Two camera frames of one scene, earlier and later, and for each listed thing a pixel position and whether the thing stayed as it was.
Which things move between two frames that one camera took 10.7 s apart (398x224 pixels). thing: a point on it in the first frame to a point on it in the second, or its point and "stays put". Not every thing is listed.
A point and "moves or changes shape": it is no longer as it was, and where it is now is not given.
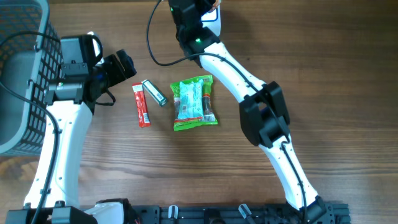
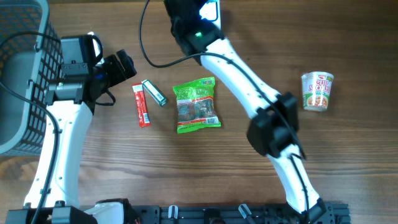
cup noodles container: [216, 5] to [316, 89]
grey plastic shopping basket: [30, 57] stays put
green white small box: [155, 93] stays put
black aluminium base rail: [333, 213] stays put
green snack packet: [209, 116] moves or changes shape
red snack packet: [143, 114] stays put
